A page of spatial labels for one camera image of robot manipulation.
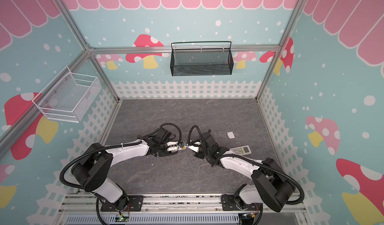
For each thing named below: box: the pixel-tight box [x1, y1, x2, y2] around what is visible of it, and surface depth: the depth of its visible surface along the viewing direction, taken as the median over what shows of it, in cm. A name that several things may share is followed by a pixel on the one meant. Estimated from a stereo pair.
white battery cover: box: [227, 131, 236, 139], surface depth 102 cm
